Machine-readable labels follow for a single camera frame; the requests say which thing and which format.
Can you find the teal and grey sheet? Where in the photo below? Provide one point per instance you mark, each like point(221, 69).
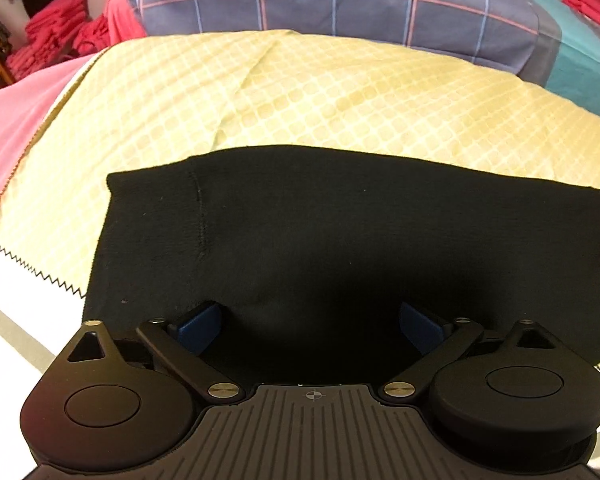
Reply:
point(575, 45)

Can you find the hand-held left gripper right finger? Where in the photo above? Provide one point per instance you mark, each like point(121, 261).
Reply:
point(420, 327)

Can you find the blue-grey plaid quilt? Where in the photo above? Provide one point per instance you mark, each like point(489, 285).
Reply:
point(330, 0)

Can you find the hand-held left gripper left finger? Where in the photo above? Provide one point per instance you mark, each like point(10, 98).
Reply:
point(200, 327)

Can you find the red cloth under quilt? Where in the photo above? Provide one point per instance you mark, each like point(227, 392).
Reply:
point(122, 15)

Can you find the white sheet with grey stripe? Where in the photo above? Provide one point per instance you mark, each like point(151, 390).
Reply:
point(10, 285)

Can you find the pink blanket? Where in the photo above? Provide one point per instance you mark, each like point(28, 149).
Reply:
point(15, 130)

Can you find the black pants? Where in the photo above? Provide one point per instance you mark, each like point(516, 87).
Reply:
point(305, 235)

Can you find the yellow diamond-patterned blanket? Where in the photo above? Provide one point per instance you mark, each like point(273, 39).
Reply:
point(330, 100)

